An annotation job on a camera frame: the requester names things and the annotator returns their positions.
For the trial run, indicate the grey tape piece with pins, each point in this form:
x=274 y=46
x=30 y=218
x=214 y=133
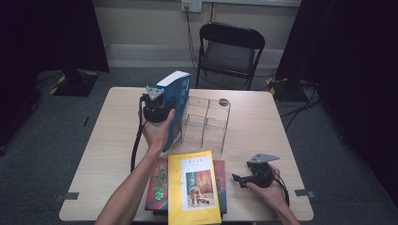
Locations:
x=302 y=192
x=70 y=196

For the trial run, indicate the clear acrylic book rack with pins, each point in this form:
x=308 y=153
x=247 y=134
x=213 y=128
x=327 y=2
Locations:
x=205 y=125

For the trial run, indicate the black folding chair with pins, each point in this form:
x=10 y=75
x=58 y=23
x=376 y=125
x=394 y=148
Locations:
x=231 y=34

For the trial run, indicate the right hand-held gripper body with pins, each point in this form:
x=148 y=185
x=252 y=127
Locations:
x=261 y=175

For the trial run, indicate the black curtain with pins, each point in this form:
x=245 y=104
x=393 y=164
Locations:
x=344 y=47
x=47 y=31

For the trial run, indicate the person's left hand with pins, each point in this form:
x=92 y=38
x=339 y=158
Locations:
x=156 y=134

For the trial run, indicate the white wall socket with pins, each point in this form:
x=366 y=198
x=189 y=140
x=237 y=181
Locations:
x=195 y=5

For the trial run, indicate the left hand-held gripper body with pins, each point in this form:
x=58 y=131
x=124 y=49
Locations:
x=155 y=108

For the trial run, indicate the yellow book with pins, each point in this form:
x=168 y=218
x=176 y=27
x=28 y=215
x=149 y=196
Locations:
x=175 y=187

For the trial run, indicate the black floor tape strip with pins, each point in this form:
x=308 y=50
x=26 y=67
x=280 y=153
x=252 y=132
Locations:
x=86 y=121

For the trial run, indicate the dark round disc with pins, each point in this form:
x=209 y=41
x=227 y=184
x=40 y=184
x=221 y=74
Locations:
x=224 y=102

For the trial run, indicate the person's right hand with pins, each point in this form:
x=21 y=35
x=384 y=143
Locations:
x=272 y=197

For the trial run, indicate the blue book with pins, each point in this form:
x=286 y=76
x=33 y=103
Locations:
x=180 y=93

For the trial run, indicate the red illustrated book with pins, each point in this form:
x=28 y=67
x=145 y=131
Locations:
x=158 y=187

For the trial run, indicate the black stand base striped tape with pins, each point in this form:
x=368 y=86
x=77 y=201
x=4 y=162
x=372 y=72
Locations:
x=286 y=90
x=75 y=84

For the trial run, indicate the black book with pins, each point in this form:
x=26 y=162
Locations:
x=160 y=212

